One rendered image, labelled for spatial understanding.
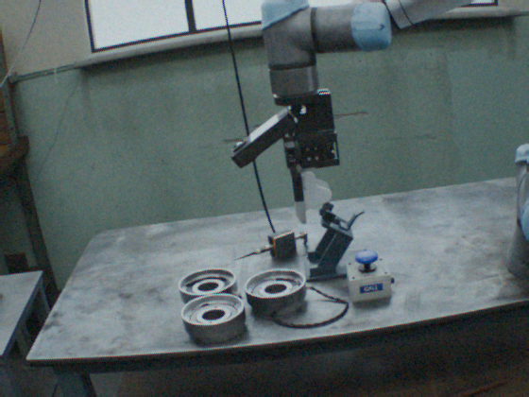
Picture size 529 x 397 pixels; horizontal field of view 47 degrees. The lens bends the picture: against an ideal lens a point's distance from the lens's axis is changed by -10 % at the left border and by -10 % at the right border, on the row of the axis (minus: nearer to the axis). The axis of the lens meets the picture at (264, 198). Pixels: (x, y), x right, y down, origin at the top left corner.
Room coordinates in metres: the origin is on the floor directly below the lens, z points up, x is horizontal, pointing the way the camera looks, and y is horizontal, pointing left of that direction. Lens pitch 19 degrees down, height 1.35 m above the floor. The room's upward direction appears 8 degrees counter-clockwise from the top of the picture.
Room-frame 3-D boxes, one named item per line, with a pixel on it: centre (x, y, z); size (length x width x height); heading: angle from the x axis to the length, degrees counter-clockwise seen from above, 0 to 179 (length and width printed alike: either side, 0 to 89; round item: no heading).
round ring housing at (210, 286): (1.07, 0.12, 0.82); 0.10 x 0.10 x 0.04
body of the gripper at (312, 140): (1.01, -0.08, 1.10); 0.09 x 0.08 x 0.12; 89
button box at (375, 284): (1.02, -0.16, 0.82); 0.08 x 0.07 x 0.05; 88
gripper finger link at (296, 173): (0.99, -0.05, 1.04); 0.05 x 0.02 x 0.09; 179
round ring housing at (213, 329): (0.96, 0.11, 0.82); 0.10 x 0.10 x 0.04
